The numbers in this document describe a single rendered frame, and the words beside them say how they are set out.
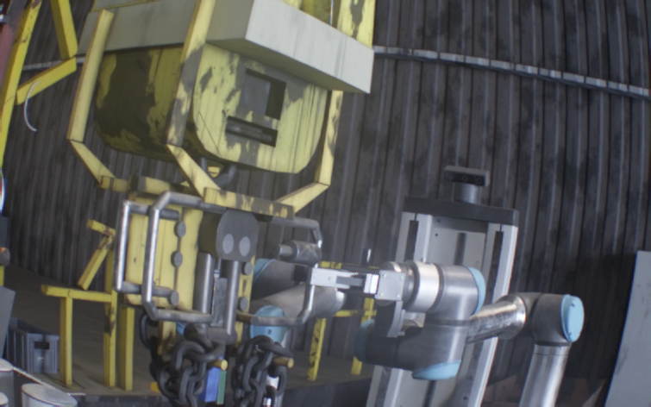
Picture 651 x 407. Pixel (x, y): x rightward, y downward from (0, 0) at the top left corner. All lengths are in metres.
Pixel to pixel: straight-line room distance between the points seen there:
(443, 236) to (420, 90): 5.45
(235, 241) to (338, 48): 0.32
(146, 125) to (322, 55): 0.28
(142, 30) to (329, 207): 6.85
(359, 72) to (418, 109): 6.43
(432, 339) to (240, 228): 0.45
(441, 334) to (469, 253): 0.85
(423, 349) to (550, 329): 0.56
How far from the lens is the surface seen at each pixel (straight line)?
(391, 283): 1.52
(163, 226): 1.26
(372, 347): 1.72
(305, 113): 1.46
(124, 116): 1.29
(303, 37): 1.30
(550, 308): 2.13
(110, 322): 4.37
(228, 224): 1.34
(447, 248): 2.48
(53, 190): 10.30
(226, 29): 1.19
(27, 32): 5.37
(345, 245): 7.99
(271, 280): 2.38
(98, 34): 1.33
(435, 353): 1.64
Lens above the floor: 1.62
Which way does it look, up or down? 2 degrees up
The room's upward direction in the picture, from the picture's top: 8 degrees clockwise
